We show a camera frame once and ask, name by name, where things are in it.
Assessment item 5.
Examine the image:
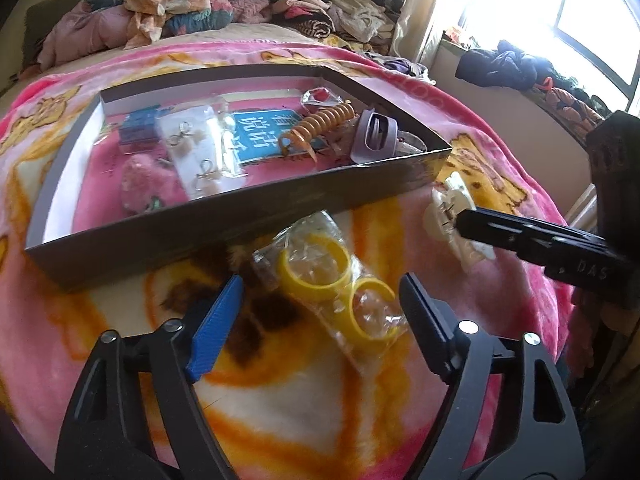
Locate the spiral hair tie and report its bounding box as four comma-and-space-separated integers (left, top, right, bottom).
279, 101, 357, 162

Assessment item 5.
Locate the orange and black cloth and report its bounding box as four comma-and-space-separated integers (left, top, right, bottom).
531, 76, 607, 147

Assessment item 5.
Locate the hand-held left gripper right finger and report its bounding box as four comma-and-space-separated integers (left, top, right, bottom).
399, 272, 586, 480

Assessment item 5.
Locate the clear packet with red piece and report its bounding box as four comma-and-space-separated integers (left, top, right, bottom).
299, 86, 342, 112

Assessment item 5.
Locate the pale curtain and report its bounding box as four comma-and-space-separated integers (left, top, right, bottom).
389, 0, 452, 67

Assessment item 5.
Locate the large oval hair clip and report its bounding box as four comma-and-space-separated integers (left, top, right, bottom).
349, 108, 402, 166

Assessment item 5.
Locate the blue printed card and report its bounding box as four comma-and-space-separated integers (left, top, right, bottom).
226, 107, 312, 167

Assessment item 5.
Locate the pink plush hair accessory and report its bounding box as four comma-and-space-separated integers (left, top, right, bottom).
121, 152, 182, 217

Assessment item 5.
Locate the white earring card packet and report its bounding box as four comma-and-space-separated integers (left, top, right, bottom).
154, 104, 251, 200

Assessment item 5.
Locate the pink padded garment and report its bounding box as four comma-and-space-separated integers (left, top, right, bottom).
36, 0, 132, 69

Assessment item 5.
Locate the yellow hoop earrings packet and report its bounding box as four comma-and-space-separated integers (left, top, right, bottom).
251, 209, 410, 377

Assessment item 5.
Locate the dark jacket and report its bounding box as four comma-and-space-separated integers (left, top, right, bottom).
454, 39, 543, 92

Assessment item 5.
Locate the crumpled floral cloth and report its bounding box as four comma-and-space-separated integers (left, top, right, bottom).
122, 0, 212, 52

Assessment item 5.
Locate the small blue packet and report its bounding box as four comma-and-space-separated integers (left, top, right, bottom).
119, 107, 164, 149

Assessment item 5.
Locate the pink cartoon printed blanket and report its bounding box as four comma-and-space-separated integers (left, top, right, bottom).
0, 41, 577, 480

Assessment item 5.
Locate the dark shallow cardboard box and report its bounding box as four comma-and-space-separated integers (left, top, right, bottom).
24, 61, 454, 294

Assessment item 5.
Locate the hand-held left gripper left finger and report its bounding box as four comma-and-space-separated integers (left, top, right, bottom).
55, 275, 244, 480

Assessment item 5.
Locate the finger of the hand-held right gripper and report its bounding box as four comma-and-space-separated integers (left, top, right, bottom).
456, 207, 617, 274

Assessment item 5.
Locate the white claw hair clip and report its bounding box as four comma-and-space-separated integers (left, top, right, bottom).
421, 170, 497, 267

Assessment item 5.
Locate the pile of mixed clothes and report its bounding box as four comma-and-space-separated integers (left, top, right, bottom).
269, 0, 432, 77

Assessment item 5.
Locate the bright window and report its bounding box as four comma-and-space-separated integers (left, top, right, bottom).
440, 0, 640, 113

